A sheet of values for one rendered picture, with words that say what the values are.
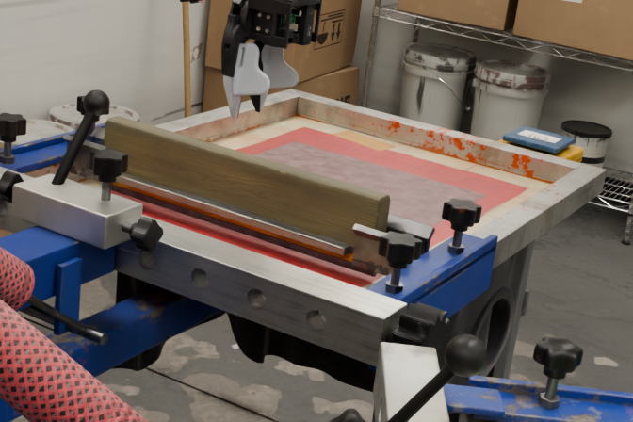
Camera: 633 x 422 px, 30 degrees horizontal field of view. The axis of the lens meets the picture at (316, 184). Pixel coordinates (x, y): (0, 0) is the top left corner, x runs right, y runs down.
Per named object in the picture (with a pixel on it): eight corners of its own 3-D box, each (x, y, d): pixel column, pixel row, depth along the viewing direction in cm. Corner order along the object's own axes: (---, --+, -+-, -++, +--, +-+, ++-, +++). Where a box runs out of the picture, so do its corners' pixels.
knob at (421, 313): (391, 352, 116) (402, 283, 113) (444, 371, 113) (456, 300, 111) (355, 379, 109) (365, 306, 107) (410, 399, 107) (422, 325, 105)
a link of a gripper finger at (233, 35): (225, 76, 136) (242, 1, 135) (215, 73, 137) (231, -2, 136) (247, 79, 140) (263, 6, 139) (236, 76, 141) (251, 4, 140)
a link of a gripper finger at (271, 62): (289, 121, 143) (290, 49, 139) (249, 109, 146) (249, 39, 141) (302, 112, 145) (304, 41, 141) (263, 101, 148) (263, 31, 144)
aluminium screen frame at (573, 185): (288, 108, 212) (291, 89, 211) (602, 192, 185) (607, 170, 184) (-46, 208, 146) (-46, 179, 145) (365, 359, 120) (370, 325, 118)
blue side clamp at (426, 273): (452, 277, 147) (461, 224, 145) (489, 288, 145) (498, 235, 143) (333, 356, 122) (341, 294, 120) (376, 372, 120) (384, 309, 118)
